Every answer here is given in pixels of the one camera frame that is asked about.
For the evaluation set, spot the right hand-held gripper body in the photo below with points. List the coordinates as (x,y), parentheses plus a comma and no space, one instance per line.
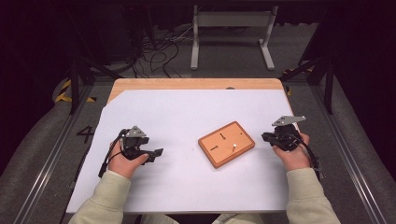
(286,135)

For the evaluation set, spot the wooden table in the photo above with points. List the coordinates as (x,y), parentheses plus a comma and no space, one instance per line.
(193,84)

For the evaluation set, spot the yellow black hazard tape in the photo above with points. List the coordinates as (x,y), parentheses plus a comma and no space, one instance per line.
(63,93)

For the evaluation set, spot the metal floor rail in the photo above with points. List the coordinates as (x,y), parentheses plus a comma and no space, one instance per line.
(46,165)
(351,161)

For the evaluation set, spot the black metal stand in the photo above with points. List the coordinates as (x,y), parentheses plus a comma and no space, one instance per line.
(74,84)
(328,84)

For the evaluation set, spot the silver screw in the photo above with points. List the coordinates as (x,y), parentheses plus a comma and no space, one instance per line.
(234,147)

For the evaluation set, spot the person's left hand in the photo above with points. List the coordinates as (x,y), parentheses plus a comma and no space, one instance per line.
(124,165)

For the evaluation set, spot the person's legs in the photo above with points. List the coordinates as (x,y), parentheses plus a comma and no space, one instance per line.
(236,219)

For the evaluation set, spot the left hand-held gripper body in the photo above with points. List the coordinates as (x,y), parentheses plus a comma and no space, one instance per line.
(132,142)

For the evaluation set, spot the black screw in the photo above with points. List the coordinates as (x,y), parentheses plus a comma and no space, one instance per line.
(222,136)
(214,148)

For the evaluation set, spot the white metal stand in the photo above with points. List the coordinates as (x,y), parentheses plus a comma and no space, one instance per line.
(232,19)

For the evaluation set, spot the white table sheet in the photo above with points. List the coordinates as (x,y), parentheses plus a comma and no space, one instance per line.
(186,186)

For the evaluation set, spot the person's right hand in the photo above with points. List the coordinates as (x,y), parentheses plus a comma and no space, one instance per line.
(294,158)

